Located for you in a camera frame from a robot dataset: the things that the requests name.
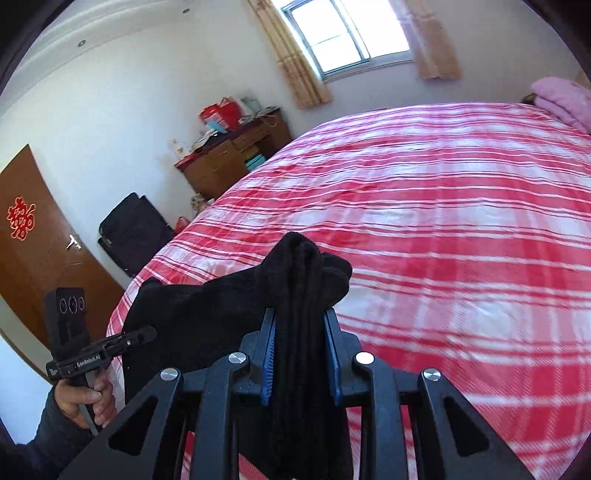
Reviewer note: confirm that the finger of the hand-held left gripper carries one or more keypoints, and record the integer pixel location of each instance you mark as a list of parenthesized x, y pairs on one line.
[(136, 339)]

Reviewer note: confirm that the black pants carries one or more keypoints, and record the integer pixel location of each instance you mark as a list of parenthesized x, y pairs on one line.
[(300, 286)]

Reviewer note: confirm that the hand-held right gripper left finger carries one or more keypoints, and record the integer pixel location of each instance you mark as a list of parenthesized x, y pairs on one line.
[(269, 364)]

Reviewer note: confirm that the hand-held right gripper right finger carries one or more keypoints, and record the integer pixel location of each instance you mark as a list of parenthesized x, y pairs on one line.
[(333, 364)]

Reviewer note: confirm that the person's left hand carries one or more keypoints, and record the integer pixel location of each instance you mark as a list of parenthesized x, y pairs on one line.
[(69, 399)]

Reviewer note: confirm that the red plaid bed sheet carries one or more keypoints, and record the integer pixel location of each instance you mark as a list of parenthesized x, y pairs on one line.
[(415, 207)]

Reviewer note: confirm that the brown wooden door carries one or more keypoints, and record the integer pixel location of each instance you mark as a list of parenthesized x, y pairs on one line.
[(37, 277)]

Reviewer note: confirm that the white vase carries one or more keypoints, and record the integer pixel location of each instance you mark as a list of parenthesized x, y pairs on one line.
[(178, 147)]

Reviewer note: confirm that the pink folded blanket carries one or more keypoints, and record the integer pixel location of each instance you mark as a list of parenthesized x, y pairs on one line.
[(563, 99)]

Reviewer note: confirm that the window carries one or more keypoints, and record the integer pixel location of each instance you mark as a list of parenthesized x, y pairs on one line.
[(341, 32)]

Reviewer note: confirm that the teal box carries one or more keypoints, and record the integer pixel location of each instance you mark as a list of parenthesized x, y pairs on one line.
[(251, 106)]

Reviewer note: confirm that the wooden desk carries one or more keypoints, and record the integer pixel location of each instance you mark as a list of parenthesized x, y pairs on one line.
[(217, 170)]

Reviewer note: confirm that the person's left forearm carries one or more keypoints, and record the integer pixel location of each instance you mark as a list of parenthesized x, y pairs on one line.
[(41, 443)]

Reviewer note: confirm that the beige patterned curtain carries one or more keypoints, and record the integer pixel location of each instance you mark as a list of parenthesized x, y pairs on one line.
[(295, 64), (434, 46)]

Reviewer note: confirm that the black suitcase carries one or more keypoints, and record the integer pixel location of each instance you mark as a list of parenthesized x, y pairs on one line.
[(134, 230)]

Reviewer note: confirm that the red gift bag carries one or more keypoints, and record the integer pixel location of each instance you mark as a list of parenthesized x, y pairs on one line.
[(221, 113)]

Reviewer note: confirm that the red paper decoration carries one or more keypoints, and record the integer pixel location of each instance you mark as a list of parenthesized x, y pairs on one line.
[(21, 219)]

